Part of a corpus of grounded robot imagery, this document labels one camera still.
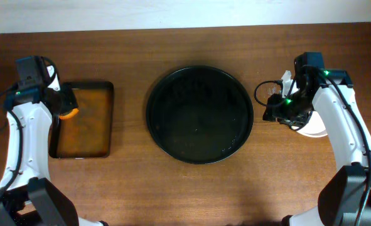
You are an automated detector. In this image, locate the white plate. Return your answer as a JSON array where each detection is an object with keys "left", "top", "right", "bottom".
[{"left": 297, "top": 111, "right": 328, "bottom": 138}]

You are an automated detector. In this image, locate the black rectangular water tray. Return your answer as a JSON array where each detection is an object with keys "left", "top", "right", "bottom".
[{"left": 49, "top": 80, "right": 114, "bottom": 159}]

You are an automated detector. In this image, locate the green orange scrub sponge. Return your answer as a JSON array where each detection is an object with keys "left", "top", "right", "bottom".
[{"left": 59, "top": 108, "right": 79, "bottom": 120}]

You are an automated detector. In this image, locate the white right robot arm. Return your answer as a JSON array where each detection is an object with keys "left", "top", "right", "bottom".
[{"left": 263, "top": 65, "right": 371, "bottom": 225}]

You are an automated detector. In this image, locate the round black serving tray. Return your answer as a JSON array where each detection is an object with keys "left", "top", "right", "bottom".
[{"left": 145, "top": 65, "right": 254, "bottom": 164}]

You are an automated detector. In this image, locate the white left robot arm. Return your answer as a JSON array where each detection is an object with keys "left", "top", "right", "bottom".
[{"left": 0, "top": 85, "right": 105, "bottom": 225}]

